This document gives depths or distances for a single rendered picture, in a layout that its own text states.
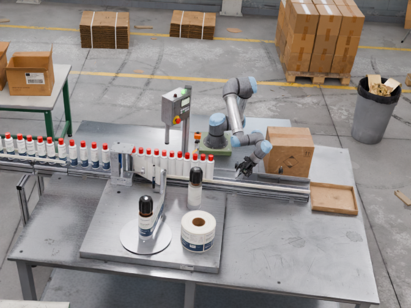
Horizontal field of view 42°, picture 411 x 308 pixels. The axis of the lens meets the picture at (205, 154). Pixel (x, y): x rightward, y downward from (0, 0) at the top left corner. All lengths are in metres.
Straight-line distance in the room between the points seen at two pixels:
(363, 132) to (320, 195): 2.27
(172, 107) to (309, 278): 1.31
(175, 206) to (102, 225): 0.48
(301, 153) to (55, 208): 1.67
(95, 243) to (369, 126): 3.54
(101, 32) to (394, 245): 4.63
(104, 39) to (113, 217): 4.43
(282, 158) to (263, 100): 2.78
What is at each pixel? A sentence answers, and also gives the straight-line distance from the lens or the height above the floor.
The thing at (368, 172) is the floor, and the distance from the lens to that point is 5.59.
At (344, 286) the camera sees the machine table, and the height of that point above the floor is 0.83.
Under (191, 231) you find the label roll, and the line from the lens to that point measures 3.07.
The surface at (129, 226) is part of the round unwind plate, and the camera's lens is 3.29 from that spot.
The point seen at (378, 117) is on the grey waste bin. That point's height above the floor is 0.36.
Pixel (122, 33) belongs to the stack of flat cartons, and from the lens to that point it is 7.43.
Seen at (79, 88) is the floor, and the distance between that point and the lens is 6.56.
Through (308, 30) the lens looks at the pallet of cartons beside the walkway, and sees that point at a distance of 6.72.
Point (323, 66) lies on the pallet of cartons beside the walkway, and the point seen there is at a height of 0.23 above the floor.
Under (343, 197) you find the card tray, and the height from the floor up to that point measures 0.83.
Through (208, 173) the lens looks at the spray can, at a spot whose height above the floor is 0.95.
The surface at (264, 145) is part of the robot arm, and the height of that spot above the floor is 1.24.
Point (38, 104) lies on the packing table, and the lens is 4.74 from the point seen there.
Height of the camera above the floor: 3.15
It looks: 36 degrees down
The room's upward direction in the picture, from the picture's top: 5 degrees clockwise
